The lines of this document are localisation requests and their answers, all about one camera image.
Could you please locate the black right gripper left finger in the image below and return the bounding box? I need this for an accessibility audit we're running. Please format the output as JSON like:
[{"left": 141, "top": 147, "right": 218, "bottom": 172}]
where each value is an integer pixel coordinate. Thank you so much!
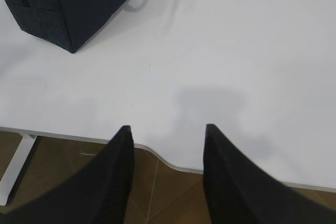
[{"left": 1, "top": 126, "right": 135, "bottom": 224}]

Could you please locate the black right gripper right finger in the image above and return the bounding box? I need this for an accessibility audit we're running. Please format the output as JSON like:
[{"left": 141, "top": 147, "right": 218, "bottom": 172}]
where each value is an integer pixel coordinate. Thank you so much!
[{"left": 203, "top": 124, "right": 335, "bottom": 223}]

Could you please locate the navy blue fabric lunch bag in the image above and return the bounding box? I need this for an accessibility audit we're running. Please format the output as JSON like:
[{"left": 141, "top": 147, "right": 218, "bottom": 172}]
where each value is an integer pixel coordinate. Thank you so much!
[{"left": 5, "top": 0, "right": 126, "bottom": 53}]

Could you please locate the white table leg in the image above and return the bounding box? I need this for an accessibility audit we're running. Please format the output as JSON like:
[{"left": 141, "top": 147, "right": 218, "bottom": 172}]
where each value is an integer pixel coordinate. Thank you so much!
[{"left": 1, "top": 134, "right": 37, "bottom": 206}]

